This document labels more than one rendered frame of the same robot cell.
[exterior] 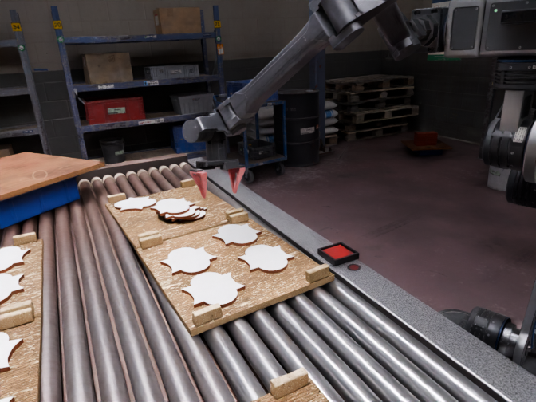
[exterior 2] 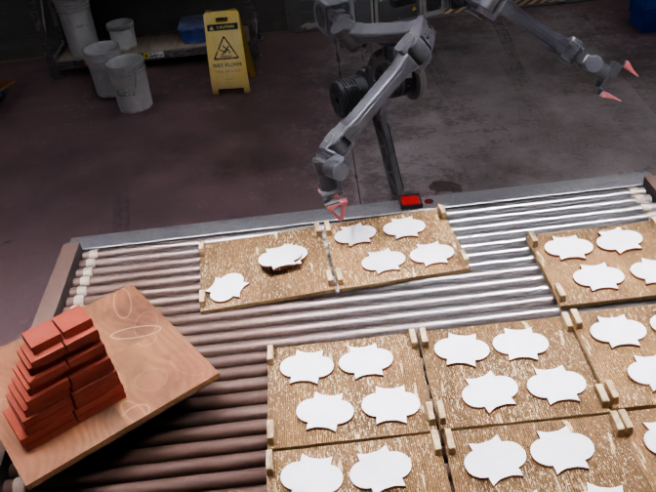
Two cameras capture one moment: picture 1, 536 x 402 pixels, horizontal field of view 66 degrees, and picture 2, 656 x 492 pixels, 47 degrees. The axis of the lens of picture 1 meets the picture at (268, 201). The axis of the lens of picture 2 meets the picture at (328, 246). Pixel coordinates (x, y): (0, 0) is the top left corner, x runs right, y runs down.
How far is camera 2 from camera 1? 217 cm
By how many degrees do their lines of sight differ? 57
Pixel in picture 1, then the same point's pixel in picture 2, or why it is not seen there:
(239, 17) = not seen: outside the picture
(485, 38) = (378, 17)
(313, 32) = (409, 66)
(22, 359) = (467, 332)
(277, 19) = not seen: outside the picture
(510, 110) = not seen: hidden behind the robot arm
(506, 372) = (540, 188)
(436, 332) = (506, 195)
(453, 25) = (355, 12)
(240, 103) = (354, 132)
